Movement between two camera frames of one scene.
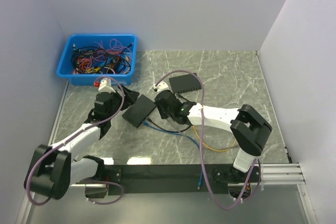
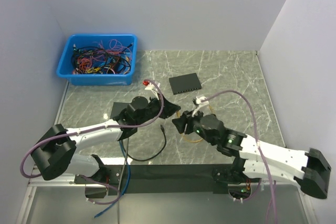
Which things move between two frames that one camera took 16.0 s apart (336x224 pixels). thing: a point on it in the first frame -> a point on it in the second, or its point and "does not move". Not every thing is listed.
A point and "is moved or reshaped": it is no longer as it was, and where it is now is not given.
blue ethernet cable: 150,126 -> 127,188
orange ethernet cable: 214,148 is moved or reshaped
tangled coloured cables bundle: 108,56 does not move
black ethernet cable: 168,130 -> 153,157
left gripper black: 130,97 -> 170,109
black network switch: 137,114 is moved or reshaped
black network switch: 185,83 does not move
